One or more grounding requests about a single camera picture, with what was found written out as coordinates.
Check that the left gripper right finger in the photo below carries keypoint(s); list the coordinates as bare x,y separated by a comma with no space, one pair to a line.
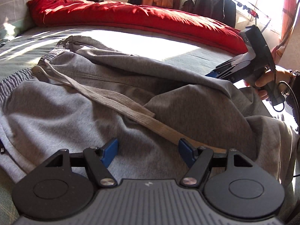
197,160

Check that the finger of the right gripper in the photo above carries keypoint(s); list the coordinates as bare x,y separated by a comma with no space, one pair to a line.
223,71
236,60

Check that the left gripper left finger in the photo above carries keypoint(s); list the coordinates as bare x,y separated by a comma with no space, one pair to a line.
98,160

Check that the grey sweatpants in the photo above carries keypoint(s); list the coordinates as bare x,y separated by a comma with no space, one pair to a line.
140,107

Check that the black sleeve right forearm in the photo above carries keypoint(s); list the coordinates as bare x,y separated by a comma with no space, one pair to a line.
293,98

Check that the metal clothes drying rack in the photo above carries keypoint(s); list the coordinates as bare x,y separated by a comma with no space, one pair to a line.
250,12

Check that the dark jackets on rack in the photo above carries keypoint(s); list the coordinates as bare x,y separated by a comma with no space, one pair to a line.
223,11

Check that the red duvet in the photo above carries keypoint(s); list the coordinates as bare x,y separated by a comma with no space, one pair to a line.
175,23

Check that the orange right curtain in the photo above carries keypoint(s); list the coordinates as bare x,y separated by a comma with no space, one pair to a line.
289,12

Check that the green plaid bed blanket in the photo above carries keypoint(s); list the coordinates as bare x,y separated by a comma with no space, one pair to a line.
25,51

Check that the grey plaid pillow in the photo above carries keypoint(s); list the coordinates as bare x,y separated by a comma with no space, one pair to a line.
15,18

